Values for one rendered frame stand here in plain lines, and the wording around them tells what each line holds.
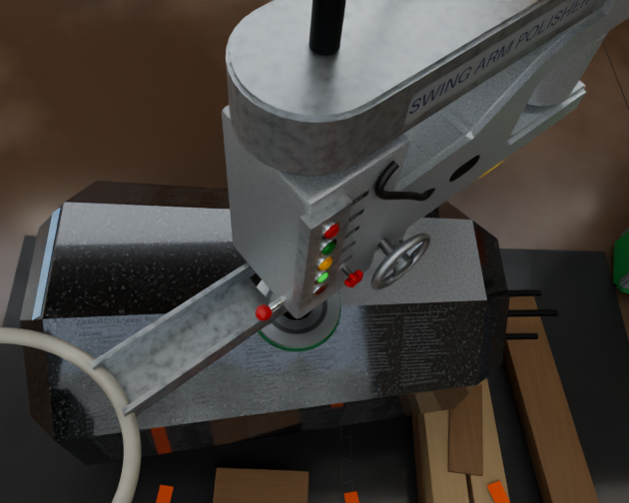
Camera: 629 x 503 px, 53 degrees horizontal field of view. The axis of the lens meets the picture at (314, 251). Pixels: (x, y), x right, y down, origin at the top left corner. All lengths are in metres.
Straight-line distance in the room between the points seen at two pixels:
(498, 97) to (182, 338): 0.75
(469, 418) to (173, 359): 1.21
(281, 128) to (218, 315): 0.60
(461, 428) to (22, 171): 2.05
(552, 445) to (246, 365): 1.22
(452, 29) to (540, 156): 2.26
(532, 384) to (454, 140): 1.45
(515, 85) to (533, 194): 1.81
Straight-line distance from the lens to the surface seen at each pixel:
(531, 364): 2.50
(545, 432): 2.44
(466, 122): 1.20
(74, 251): 1.73
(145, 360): 1.29
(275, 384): 1.67
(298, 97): 0.79
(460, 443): 2.19
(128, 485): 1.17
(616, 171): 3.26
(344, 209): 0.92
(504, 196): 2.94
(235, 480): 2.17
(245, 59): 0.83
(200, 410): 1.71
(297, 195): 0.89
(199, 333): 1.29
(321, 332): 1.50
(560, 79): 1.45
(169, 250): 1.68
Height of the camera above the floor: 2.27
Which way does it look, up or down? 61 degrees down
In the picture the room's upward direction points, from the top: 8 degrees clockwise
